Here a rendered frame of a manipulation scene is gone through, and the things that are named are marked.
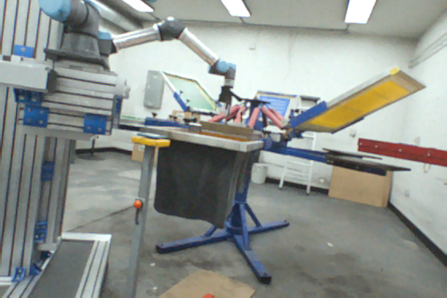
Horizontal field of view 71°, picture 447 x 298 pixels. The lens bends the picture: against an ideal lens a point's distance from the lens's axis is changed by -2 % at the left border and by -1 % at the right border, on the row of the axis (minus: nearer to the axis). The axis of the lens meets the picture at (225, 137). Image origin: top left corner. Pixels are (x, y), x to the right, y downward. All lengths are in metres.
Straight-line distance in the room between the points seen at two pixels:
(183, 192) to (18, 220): 0.77
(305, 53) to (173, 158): 4.96
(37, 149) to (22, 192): 0.21
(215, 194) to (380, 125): 4.91
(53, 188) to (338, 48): 5.55
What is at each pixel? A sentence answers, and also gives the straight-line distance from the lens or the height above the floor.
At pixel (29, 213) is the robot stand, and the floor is 0.53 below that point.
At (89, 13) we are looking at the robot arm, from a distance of 1.46.
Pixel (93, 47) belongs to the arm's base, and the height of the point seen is 1.30.
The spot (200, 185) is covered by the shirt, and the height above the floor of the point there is 0.72.
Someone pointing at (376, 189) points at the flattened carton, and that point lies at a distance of 6.25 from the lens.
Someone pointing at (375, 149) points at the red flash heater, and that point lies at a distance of 2.15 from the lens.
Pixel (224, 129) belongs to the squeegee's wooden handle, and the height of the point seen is 1.03.
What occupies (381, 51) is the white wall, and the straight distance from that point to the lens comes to 6.48.
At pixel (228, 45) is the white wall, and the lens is 6.70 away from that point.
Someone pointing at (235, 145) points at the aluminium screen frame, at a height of 0.97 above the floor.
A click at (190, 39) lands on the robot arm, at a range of 2.01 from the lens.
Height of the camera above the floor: 1.09
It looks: 3 degrees down
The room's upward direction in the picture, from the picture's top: 9 degrees clockwise
